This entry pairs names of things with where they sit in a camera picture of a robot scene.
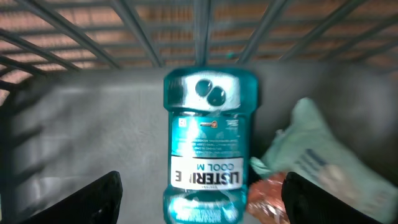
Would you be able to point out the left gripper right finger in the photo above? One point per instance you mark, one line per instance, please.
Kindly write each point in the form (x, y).
(306, 203)

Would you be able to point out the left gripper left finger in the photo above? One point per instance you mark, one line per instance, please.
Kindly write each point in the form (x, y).
(97, 203)

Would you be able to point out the orange chocolate bar wrapper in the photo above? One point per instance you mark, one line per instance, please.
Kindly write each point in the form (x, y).
(265, 200)

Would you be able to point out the pale green snack packet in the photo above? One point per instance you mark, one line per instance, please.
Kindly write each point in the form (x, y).
(308, 148)

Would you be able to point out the blue Listerine mouthwash bottle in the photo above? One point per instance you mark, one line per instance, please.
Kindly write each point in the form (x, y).
(210, 122)

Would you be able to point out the grey plastic mesh basket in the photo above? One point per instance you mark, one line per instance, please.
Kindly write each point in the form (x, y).
(82, 86)

